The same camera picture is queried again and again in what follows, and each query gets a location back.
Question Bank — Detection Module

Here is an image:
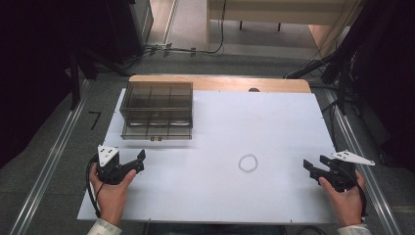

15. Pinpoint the light wooden bench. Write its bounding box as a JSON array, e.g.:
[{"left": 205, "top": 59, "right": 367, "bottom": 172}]
[{"left": 205, "top": 0, "right": 363, "bottom": 55}]

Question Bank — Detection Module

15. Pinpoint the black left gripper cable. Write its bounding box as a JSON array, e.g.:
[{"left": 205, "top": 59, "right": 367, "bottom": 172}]
[{"left": 85, "top": 154, "right": 107, "bottom": 219}]

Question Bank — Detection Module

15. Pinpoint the person's left hand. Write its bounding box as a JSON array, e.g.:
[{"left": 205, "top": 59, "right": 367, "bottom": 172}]
[{"left": 88, "top": 162, "right": 138, "bottom": 227}]

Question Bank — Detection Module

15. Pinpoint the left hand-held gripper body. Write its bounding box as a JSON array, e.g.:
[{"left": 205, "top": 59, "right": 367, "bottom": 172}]
[{"left": 96, "top": 144, "right": 137, "bottom": 186}]

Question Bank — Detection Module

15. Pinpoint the black floor cable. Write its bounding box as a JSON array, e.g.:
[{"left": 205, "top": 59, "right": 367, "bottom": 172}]
[{"left": 123, "top": 0, "right": 228, "bottom": 71}]

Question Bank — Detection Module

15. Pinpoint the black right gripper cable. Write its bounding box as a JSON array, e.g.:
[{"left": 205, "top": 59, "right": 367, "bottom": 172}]
[{"left": 339, "top": 164, "right": 369, "bottom": 219}]

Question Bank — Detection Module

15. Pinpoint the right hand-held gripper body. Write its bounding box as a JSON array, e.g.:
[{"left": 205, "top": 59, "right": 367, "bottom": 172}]
[{"left": 325, "top": 149, "right": 377, "bottom": 193}]

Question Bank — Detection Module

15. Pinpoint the aluminium floor rail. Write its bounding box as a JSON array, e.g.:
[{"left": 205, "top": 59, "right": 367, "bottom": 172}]
[
  {"left": 326, "top": 89, "right": 405, "bottom": 235},
  {"left": 9, "top": 77, "right": 93, "bottom": 235}
]

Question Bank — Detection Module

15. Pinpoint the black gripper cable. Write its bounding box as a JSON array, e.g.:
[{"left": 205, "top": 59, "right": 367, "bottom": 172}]
[
  {"left": 85, "top": 154, "right": 107, "bottom": 219},
  {"left": 339, "top": 164, "right": 369, "bottom": 219}
]

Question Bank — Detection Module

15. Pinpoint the black metal stand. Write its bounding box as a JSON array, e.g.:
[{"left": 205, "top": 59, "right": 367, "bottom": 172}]
[
  {"left": 67, "top": 48, "right": 131, "bottom": 111},
  {"left": 283, "top": 32, "right": 363, "bottom": 116}
]

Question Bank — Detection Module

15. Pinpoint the white table cover board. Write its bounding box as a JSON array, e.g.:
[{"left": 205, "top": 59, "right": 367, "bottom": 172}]
[{"left": 76, "top": 87, "right": 341, "bottom": 226}]

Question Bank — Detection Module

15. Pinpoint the person's right hand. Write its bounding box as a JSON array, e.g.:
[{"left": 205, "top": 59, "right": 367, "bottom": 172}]
[{"left": 318, "top": 169, "right": 367, "bottom": 228}]

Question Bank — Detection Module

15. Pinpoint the clear brown drawer box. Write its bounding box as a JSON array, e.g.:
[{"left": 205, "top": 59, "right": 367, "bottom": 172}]
[{"left": 118, "top": 80, "right": 195, "bottom": 142}]

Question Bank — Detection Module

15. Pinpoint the white bead bracelet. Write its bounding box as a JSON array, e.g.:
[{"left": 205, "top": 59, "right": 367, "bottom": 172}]
[{"left": 238, "top": 153, "right": 259, "bottom": 173}]

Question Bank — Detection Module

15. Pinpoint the black cabinet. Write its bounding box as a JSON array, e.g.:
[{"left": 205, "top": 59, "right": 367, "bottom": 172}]
[{"left": 106, "top": 0, "right": 155, "bottom": 65}]

